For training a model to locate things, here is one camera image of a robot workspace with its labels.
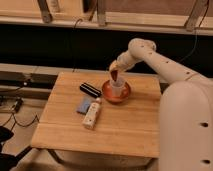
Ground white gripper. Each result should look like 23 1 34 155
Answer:
109 51 137 72

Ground red chili pepper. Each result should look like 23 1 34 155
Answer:
111 70 118 81

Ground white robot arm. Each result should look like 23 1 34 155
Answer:
109 38 213 171

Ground white ceramic cup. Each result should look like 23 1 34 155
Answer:
110 77 125 97

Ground orange saucer plate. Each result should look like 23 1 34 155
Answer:
102 80 131 103

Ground black rectangular case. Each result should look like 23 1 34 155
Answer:
80 83 101 98

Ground blue sponge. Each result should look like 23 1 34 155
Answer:
77 97 93 114

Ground wooden cutting board table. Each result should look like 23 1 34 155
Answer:
31 72 161 158

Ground black power adapter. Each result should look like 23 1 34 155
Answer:
12 98 23 113

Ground black hanging cable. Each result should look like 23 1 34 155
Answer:
70 18 84 73

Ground black cable on floor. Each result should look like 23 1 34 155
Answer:
0 111 40 132

